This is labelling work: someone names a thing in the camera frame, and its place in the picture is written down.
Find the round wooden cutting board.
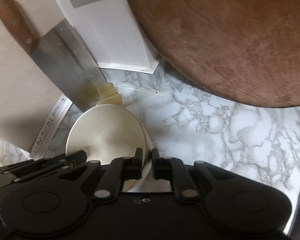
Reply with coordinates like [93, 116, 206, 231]
[127, 0, 300, 108]

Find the yellow translucent plastic holder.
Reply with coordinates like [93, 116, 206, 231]
[97, 83, 123, 106]

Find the cleaver with wooden handle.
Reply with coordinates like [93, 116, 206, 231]
[0, 0, 106, 112]

